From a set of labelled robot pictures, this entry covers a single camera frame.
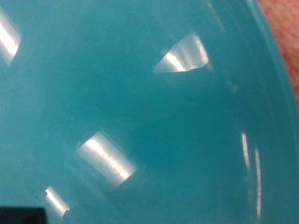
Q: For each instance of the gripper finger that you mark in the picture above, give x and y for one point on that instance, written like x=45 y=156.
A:
x=21 y=216

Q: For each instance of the blue plastic plate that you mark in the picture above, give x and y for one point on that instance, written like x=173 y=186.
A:
x=140 y=109

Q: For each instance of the pink checked towel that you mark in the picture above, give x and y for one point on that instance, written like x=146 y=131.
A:
x=288 y=37

